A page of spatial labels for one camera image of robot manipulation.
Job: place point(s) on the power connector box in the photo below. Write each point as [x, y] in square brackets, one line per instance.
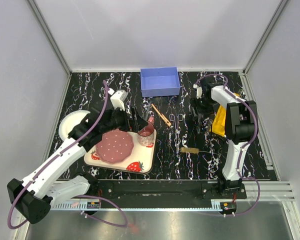
[229, 207]
[93, 204]

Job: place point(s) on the test tube brush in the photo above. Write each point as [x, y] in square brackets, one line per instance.
[197, 151]

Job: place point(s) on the pink dotted plate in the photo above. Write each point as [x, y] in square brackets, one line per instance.
[115, 146]

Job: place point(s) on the glass test tube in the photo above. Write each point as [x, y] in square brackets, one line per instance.
[209, 126]
[240, 92]
[199, 123]

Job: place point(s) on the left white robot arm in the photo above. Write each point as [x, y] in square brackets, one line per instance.
[34, 196]

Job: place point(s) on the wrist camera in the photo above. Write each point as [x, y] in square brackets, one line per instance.
[199, 91]
[118, 98]

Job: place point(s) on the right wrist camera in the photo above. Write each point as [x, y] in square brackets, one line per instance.
[199, 91]

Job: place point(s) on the strawberry pattern tray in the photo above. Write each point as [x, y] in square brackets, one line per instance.
[140, 161]

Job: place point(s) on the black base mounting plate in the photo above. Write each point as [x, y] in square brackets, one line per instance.
[206, 189]

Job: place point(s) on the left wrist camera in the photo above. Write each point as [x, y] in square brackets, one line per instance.
[118, 98]

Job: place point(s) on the pink enamel mug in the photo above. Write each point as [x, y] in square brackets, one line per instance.
[146, 136]

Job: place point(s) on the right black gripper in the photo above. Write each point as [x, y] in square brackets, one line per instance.
[207, 113]

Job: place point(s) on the black wire ring stand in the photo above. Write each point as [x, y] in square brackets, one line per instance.
[217, 143]

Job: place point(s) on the metal crucible tongs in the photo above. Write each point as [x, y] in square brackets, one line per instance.
[176, 120]

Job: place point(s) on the yellow test tube rack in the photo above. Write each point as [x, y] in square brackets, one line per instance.
[218, 120]

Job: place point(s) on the right power connector box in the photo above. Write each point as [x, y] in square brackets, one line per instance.
[229, 207]

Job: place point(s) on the wooden test tube clamp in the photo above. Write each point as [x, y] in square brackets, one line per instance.
[164, 119]

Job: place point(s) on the blue plastic box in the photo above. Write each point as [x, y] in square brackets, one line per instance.
[159, 82]

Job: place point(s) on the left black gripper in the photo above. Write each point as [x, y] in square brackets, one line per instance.
[139, 122]

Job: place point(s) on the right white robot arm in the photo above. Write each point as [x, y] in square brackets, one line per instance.
[241, 129]

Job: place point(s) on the white paper plate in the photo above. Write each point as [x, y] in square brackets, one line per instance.
[70, 121]

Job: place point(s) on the left power connector box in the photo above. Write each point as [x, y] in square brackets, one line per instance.
[93, 204]

